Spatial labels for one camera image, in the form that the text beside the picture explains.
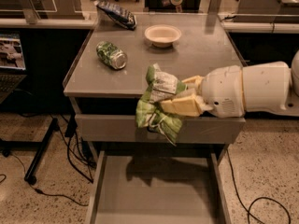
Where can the white paper bowl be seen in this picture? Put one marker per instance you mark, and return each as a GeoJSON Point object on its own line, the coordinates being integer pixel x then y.
{"type": "Point", "coordinates": [162, 36]}

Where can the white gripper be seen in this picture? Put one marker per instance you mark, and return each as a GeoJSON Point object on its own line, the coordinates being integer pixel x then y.
{"type": "Point", "coordinates": [221, 90]}

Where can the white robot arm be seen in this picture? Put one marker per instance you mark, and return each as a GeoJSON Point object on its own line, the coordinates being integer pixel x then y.
{"type": "Point", "coordinates": [268, 87]}

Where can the blue chip bag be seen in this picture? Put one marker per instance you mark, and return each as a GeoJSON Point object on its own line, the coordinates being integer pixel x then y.
{"type": "Point", "coordinates": [122, 16]}

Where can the grey cabinet counter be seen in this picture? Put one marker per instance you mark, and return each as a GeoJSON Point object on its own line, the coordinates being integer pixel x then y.
{"type": "Point", "coordinates": [202, 47]}

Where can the laptop computer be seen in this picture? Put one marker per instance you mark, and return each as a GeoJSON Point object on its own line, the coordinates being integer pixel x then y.
{"type": "Point", "coordinates": [12, 63]}

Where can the green jalapeno chip bag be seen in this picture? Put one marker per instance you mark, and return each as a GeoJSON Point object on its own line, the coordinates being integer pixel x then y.
{"type": "Point", "coordinates": [149, 113]}

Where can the open grey middle drawer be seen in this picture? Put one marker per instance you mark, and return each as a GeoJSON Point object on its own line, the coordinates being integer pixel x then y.
{"type": "Point", "coordinates": [129, 189]}

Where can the black stand leg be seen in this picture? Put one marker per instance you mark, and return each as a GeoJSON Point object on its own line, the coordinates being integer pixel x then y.
{"type": "Point", "coordinates": [30, 177]}

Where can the grey top drawer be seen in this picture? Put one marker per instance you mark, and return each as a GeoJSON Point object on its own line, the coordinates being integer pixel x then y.
{"type": "Point", "coordinates": [115, 128]}

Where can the green soda can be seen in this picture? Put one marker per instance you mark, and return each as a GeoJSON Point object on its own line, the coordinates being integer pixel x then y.
{"type": "Point", "coordinates": [111, 55]}

